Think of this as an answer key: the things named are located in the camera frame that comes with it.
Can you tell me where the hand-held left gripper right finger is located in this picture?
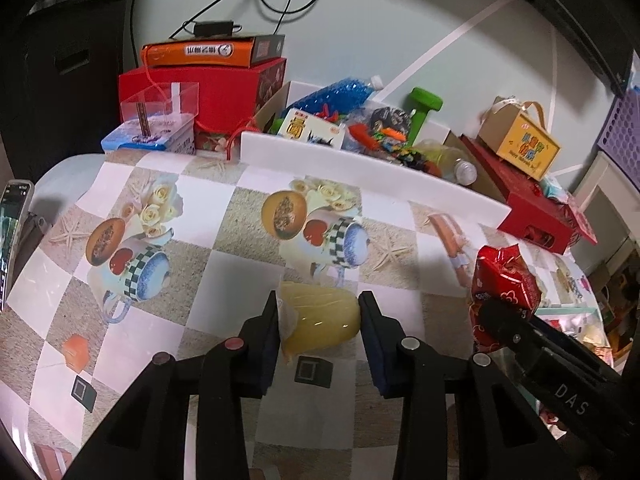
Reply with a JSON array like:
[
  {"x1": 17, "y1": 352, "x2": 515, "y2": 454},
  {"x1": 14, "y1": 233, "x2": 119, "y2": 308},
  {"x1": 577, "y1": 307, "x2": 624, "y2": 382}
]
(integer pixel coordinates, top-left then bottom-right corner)
[{"x1": 358, "y1": 290, "x2": 565, "y2": 480}]

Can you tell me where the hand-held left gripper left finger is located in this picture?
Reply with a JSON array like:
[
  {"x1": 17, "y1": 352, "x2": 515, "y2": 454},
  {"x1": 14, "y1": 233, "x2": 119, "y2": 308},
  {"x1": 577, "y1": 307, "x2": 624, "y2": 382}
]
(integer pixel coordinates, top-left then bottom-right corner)
[{"x1": 64, "y1": 290, "x2": 282, "y2": 480}]

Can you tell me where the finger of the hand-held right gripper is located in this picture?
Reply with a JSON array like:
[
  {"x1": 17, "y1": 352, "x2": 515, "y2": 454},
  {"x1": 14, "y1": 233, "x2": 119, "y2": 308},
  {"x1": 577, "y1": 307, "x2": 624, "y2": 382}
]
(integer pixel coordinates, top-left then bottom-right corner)
[{"x1": 477, "y1": 300, "x2": 551, "y2": 376}]

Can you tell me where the red snack packet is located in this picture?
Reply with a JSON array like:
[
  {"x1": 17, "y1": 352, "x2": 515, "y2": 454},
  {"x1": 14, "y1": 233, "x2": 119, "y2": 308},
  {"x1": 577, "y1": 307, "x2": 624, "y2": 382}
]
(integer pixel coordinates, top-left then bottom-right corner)
[{"x1": 470, "y1": 244, "x2": 543, "y2": 356}]

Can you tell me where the white foam tray green rim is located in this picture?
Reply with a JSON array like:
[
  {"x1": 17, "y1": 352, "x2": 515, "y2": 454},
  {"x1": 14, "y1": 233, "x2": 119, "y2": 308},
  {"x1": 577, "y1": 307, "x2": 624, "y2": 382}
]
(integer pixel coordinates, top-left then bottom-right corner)
[{"x1": 535, "y1": 302, "x2": 616, "y2": 376}]

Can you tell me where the black square marker sticker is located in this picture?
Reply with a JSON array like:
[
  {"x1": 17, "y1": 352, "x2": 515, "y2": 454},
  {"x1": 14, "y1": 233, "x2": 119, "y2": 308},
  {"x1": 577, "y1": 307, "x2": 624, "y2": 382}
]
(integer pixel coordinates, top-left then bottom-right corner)
[
  {"x1": 71, "y1": 376, "x2": 98, "y2": 413},
  {"x1": 294, "y1": 357, "x2": 335, "y2": 388}
]

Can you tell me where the large red gift box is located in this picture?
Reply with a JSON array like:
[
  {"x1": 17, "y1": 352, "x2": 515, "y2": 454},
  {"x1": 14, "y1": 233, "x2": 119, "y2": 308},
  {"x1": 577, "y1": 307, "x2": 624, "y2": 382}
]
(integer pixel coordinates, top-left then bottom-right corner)
[{"x1": 460, "y1": 134, "x2": 583, "y2": 256}]

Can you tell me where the light blue tissue packet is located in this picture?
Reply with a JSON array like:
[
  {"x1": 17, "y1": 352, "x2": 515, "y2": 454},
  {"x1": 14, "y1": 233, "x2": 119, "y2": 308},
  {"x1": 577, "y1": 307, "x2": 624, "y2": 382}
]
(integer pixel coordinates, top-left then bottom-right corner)
[{"x1": 539, "y1": 175, "x2": 571, "y2": 203}]

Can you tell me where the white shelf unit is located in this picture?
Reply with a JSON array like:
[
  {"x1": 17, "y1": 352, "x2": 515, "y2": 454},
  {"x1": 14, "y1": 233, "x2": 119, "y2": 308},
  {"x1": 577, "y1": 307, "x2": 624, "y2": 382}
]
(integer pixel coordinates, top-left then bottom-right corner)
[{"x1": 570, "y1": 152, "x2": 640, "y2": 281}]

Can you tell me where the white storage box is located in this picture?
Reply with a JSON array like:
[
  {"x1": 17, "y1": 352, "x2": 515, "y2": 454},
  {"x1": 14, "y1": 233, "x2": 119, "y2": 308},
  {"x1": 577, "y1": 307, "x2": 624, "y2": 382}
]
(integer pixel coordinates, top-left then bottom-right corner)
[{"x1": 240, "y1": 80, "x2": 513, "y2": 233}]

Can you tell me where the clear plastic bottle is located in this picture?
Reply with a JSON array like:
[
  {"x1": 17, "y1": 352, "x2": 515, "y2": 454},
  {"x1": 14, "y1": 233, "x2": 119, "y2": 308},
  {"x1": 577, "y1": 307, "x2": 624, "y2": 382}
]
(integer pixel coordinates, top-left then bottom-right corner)
[{"x1": 415, "y1": 139, "x2": 478, "y2": 186}]

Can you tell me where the pile of small colourful toys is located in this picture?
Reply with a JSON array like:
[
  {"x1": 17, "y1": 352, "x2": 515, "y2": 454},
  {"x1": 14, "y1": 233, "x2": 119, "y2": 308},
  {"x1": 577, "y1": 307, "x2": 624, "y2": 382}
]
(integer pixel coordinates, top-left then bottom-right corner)
[{"x1": 347, "y1": 122, "x2": 443, "y2": 176}]

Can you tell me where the white yellow card box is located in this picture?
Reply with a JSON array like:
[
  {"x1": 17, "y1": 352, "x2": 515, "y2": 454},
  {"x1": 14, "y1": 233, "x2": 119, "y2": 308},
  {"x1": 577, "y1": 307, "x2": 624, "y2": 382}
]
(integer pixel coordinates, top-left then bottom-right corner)
[{"x1": 276, "y1": 109, "x2": 347, "y2": 151}]

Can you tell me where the dark patterned bag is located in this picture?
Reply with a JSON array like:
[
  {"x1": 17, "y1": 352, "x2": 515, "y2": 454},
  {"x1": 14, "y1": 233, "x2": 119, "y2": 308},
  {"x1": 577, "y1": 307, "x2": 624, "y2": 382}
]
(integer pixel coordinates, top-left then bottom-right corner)
[{"x1": 367, "y1": 106, "x2": 416, "y2": 141}]

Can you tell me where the purple perforated basket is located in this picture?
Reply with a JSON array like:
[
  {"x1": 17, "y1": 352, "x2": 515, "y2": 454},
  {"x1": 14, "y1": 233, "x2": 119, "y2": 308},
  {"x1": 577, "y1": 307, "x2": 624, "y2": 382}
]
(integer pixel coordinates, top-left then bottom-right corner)
[{"x1": 596, "y1": 77, "x2": 640, "y2": 186}]

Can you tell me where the blue tin box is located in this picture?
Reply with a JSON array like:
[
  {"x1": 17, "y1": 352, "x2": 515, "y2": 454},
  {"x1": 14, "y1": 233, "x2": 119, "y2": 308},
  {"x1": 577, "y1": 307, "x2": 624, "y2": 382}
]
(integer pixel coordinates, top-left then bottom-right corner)
[{"x1": 101, "y1": 120, "x2": 197, "y2": 155}]

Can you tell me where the green dumbbell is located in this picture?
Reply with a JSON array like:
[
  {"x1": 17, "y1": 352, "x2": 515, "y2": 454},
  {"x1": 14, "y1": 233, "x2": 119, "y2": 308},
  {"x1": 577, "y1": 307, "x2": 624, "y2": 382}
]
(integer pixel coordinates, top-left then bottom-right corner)
[{"x1": 406, "y1": 87, "x2": 445, "y2": 143}]

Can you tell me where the red box with dark end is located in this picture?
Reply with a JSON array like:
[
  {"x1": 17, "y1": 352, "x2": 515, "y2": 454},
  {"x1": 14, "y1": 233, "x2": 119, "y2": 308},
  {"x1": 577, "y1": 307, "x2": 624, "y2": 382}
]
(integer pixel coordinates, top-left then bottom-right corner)
[{"x1": 119, "y1": 57, "x2": 288, "y2": 151}]

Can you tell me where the blue bottle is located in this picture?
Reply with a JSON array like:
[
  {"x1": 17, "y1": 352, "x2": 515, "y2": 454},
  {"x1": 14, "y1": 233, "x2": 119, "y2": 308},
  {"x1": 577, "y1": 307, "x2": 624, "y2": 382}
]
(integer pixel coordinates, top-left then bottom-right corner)
[{"x1": 295, "y1": 75, "x2": 385, "y2": 113}]

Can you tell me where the clear plastic box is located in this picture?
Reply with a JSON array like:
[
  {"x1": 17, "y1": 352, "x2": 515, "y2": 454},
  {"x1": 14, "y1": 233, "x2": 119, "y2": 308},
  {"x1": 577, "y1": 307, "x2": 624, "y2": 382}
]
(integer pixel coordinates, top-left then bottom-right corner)
[{"x1": 120, "y1": 81, "x2": 200, "y2": 136}]

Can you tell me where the smartphone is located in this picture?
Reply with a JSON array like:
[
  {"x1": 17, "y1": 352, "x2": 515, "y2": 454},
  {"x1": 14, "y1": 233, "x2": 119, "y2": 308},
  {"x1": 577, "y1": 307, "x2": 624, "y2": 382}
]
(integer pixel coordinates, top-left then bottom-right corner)
[{"x1": 0, "y1": 179, "x2": 35, "y2": 311}]

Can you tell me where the orange and black box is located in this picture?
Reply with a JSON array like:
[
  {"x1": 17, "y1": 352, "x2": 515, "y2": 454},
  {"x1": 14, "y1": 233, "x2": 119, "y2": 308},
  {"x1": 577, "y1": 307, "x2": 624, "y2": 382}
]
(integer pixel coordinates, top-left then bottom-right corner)
[{"x1": 140, "y1": 34, "x2": 287, "y2": 70}]

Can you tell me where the black power adapter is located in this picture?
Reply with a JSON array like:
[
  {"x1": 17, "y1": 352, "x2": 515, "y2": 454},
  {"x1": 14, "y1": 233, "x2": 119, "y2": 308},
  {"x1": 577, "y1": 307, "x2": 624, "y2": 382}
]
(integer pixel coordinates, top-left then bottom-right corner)
[{"x1": 192, "y1": 20, "x2": 240, "y2": 38}]

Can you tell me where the black cabinet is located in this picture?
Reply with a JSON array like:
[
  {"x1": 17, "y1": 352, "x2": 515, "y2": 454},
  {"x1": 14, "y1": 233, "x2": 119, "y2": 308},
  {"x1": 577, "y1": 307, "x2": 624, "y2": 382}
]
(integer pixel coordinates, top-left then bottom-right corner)
[{"x1": 0, "y1": 0, "x2": 136, "y2": 181}]

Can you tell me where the yellow gift box with handle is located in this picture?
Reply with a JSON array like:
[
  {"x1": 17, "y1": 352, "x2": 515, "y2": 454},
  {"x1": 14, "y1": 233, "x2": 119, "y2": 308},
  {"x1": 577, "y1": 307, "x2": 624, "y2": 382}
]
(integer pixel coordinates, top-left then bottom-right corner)
[{"x1": 477, "y1": 96, "x2": 562, "y2": 181}]

